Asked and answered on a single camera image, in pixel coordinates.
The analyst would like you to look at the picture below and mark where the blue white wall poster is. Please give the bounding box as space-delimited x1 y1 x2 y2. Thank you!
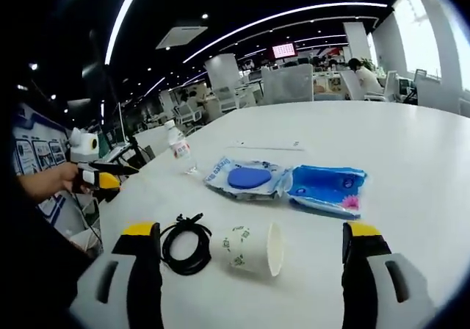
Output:
12 103 71 176

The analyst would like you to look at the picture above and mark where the window with white blinds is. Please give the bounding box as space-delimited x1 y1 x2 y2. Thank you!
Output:
394 0 444 79

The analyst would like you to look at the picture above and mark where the blue floral tissue pack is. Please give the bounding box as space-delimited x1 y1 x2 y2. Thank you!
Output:
282 164 368 220

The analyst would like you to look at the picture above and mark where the white paper cup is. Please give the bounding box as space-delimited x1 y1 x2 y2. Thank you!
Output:
222 221 286 278

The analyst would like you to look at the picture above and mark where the clear plastic water bottle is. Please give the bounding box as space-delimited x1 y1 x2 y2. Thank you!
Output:
163 120 198 176

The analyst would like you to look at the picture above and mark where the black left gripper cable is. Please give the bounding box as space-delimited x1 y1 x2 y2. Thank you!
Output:
71 191 103 251

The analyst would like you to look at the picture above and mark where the white table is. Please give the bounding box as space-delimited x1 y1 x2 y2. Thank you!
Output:
97 100 470 329

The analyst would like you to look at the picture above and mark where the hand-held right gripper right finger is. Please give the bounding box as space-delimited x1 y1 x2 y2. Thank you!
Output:
341 221 438 329

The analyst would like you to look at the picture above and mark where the red wall screen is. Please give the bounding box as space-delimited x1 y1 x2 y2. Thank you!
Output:
272 42 297 59

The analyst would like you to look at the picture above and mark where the person's dark clothing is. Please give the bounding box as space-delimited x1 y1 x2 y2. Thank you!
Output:
0 196 96 329

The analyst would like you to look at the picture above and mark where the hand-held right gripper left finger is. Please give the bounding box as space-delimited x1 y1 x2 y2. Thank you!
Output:
69 221 165 329

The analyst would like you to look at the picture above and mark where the grey mesh office chair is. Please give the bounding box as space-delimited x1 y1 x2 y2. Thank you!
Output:
261 63 315 105

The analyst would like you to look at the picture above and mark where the white power strip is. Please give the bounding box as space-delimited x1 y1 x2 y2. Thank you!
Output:
225 140 306 152

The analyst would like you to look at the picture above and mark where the clear wipes pack blue pad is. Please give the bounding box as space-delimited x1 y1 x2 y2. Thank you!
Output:
203 156 293 201

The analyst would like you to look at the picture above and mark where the person's left hand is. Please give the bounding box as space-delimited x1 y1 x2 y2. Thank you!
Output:
60 163 84 194

